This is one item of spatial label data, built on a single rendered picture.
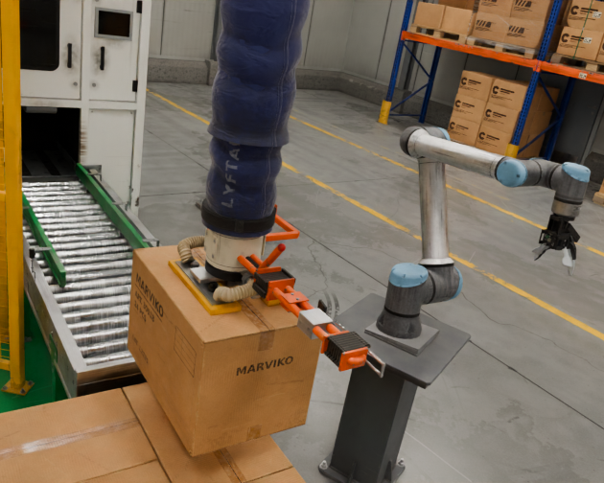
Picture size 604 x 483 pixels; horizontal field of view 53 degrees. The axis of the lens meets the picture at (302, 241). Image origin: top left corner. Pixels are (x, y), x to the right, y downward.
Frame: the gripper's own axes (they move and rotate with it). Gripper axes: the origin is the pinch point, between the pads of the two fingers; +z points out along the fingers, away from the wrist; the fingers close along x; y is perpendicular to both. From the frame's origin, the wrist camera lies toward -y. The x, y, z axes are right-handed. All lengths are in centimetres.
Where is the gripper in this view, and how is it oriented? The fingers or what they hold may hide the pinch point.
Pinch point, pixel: (553, 267)
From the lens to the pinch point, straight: 232.3
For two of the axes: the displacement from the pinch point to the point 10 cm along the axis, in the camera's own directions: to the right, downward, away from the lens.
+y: -8.4, 0.7, -5.4
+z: -1.3, 9.4, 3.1
